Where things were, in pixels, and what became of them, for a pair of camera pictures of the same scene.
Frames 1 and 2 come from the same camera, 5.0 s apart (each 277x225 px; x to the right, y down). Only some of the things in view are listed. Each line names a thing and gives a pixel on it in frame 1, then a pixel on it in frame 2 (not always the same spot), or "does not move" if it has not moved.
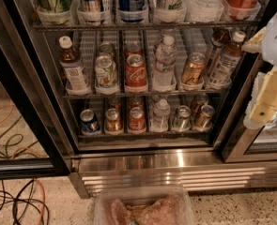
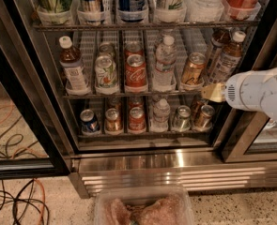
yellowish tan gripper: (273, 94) to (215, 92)
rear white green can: (106, 49) does not move
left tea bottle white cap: (71, 67) does not move
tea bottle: (228, 62) does not move
